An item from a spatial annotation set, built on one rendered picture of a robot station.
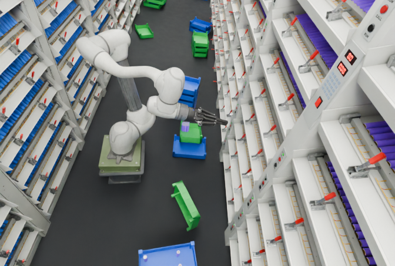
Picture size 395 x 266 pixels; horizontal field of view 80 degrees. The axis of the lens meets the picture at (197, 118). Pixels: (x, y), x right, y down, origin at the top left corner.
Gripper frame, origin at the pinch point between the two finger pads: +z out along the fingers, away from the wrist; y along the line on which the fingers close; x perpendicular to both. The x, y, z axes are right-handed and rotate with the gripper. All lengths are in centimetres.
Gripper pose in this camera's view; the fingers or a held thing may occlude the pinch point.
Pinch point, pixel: (221, 121)
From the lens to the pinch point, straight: 131.6
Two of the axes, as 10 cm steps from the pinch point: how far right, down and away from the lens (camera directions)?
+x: 3.3, -6.4, -6.9
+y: -0.1, 7.3, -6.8
